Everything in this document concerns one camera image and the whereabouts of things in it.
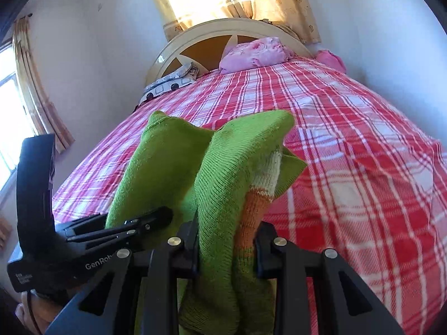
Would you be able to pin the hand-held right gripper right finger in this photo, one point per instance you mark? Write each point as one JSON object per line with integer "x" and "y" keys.
{"x": 269, "y": 254}

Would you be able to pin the white patterned pillow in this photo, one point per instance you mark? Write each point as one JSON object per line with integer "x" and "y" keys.
{"x": 167, "y": 82}

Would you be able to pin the pink bed sheet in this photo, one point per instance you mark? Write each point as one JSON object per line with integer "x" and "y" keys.
{"x": 331, "y": 59}

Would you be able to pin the window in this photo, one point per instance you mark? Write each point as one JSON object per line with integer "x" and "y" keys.
{"x": 10, "y": 118}

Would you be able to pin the beige striped curtain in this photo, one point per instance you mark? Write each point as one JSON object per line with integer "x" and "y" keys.
{"x": 38, "y": 90}

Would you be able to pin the green knit sweater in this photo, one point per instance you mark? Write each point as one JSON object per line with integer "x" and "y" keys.
{"x": 227, "y": 181}

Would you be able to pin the red plaid blanket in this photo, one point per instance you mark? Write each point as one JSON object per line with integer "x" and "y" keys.
{"x": 349, "y": 146}

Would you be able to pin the beige patterned curtain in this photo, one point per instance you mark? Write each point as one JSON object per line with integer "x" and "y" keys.
{"x": 279, "y": 3}

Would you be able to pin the cream wooden headboard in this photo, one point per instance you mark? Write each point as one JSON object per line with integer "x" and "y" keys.
{"x": 181, "y": 42}

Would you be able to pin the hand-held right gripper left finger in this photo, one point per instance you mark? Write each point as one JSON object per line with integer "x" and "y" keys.
{"x": 188, "y": 251}

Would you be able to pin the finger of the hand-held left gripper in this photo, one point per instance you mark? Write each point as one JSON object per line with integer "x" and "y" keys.
{"x": 115, "y": 240}
{"x": 153, "y": 218}

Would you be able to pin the pink pillow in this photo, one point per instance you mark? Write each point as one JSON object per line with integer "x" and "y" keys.
{"x": 255, "y": 54}

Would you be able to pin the person's left hand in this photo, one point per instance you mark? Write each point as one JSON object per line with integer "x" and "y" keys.
{"x": 43, "y": 310}

